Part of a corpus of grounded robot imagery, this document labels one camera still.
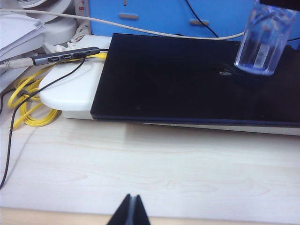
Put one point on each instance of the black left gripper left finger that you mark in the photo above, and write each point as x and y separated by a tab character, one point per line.
125	213

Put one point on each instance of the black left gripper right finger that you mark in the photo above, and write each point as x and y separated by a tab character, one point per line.
141	213

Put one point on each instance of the clear mineral water bottle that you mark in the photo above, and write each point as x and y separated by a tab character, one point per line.
262	47

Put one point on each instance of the white laptop stand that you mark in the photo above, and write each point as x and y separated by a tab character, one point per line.
70	96

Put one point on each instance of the dark closed laptop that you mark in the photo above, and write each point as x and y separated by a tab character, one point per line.
164	82

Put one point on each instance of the grey usb hub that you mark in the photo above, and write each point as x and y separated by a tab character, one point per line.
68	56

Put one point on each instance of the white desk fan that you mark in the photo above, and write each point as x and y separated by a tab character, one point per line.
58	28

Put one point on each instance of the blue wooden desk organizer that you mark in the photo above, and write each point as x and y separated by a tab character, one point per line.
164	14

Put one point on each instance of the white paper stack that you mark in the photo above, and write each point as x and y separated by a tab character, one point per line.
16	35

